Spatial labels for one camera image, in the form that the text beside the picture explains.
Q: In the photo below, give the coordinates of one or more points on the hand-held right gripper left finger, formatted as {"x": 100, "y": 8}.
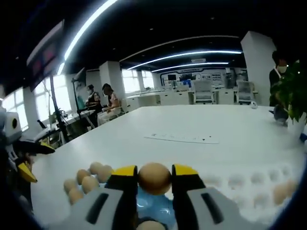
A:
{"x": 120, "y": 198}

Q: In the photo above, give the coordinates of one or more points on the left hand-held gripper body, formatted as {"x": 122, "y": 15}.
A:
{"x": 12, "y": 127}

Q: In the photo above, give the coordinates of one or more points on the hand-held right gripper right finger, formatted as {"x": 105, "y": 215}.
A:
{"x": 184, "y": 198}

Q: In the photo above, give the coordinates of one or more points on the brown egg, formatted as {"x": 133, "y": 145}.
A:
{"x": 90, "y": 184}
{"x": 69, "y": 185}
{"x": 94, "y": 167}
{"x": 106, "y": 172}
{"x": 75, "y": 195}
{"x": 149, "y": 225}
{"x": 154, "y": 178}
{"x": 82, "y": 176}

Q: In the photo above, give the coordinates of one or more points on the blue egg tray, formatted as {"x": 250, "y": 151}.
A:
{"x": 153, "y": 203}

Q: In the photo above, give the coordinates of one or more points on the group of brown eggs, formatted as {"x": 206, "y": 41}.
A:
{"x": 281, "y": 191}

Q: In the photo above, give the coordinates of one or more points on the white egg carton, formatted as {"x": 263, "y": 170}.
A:
{"x": 239, "y": 187}

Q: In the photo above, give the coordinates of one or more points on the person's left hand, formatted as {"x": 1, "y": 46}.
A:
{"x": 27, "y": 160}

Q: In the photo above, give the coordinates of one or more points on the person's dark-clothed body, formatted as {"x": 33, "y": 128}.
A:
{"x": 16, "y": 196}

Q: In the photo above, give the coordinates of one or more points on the black tripod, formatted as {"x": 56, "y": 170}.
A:
{"x": 57, "y": 112}

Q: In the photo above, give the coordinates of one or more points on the white flat table strip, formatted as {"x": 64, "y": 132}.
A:
{"x": 182, "y": 138}

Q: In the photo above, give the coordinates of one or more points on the black light stand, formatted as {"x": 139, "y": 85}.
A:
{"x": 76, "y": 95}

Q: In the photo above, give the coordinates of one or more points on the hanging display screen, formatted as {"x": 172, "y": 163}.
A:
{"x": 45, "y": 57}

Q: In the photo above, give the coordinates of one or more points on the row of white cabinets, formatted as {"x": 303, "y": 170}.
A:
{"x": 168, "y": 98}

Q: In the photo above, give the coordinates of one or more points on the white mesh office chair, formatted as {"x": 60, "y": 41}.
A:
{"x": 204, "y": 91}
{"x": 245, "y": 91}

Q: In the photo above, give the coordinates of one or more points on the small white round gadget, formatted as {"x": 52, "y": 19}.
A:
{"x": 254, "y": 105}

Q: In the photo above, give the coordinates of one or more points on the black monitor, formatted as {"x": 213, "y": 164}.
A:
{"x": 172, "y": 77}

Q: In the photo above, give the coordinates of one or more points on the dark grey gadget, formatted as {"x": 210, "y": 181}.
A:
{"x": 280, "y": 113}

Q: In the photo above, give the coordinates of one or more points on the long ceiling light strip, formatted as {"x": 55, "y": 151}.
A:
{"x": 184, "y": 55}
{"x": 192, "y": 65}
{"x": 88, "y": 24}

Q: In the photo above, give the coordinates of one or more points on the ceiling air conditioner vent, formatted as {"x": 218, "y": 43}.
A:
{"x": 199, "y": 60}

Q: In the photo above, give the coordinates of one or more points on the green plant in white pot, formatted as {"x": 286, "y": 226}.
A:
{"x": 295, "y": 95}

